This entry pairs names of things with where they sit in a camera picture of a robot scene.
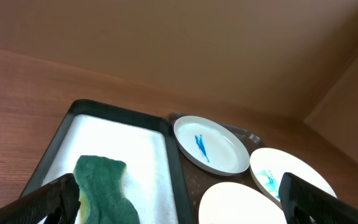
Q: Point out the white plate blue smear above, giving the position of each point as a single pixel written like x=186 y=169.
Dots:
x=267 y=166

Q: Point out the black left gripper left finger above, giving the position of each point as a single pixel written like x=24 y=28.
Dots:
x=56 y=202

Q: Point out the pinkish white plate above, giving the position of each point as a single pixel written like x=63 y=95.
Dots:
x=229 y=202

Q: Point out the white plate blue streak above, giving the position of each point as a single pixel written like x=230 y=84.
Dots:
x=210 y=146

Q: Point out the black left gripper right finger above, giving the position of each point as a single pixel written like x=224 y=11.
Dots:
x=303 y=202

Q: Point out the black tray with white liner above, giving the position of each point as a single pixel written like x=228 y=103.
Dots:
x=153 y=181

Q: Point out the green yellow sponge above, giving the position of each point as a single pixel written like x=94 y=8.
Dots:
x=101 y=195

